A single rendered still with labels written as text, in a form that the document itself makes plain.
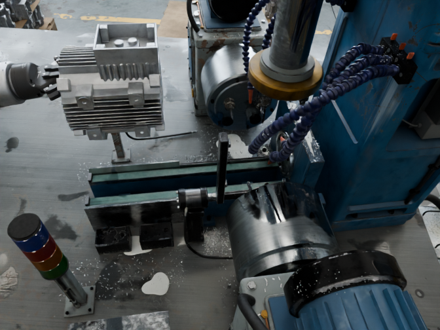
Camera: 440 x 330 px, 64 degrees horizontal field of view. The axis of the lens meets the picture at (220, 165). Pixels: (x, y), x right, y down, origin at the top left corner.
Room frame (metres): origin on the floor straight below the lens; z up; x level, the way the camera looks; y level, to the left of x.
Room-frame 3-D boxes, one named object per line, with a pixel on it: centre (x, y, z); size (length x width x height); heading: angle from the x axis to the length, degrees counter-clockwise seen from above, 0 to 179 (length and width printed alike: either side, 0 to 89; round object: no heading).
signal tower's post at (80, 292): (0.33, 0.37, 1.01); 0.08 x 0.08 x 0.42; 11
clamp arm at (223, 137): (0.57, 0.00, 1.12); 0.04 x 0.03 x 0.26; 101
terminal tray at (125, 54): (0.64, 0.20, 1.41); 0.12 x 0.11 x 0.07; 101
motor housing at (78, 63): (0.63, 0.24, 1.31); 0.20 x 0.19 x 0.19; 101
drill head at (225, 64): (1.07, -0.04, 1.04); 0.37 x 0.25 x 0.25; 11
